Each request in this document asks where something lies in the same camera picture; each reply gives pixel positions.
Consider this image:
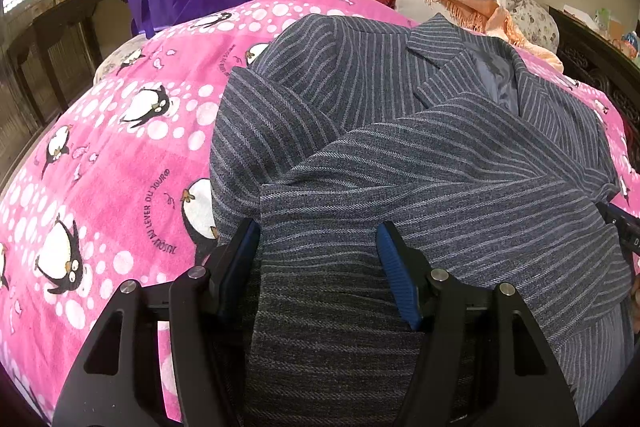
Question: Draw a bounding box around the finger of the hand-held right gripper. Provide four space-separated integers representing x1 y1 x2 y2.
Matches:
595 202 640 254

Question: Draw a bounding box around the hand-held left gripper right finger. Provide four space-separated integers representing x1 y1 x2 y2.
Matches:
376 221 581 427

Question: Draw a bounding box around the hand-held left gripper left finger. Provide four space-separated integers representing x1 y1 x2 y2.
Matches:
50 217 263 427

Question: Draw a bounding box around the grey striped suit jacket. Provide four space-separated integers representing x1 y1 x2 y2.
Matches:
209 12 640 427

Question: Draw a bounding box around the pink penguin print blanket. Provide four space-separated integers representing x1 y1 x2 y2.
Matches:
0 0 640 427

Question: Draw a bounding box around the dark carved wooden cabinet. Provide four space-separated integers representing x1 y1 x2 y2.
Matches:
548 6 640 108

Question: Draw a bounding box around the orange fringed scarf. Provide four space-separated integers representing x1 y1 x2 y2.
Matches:
422 0 565 72

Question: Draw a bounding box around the dark wooden side table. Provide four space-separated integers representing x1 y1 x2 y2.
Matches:
0 0 133 142

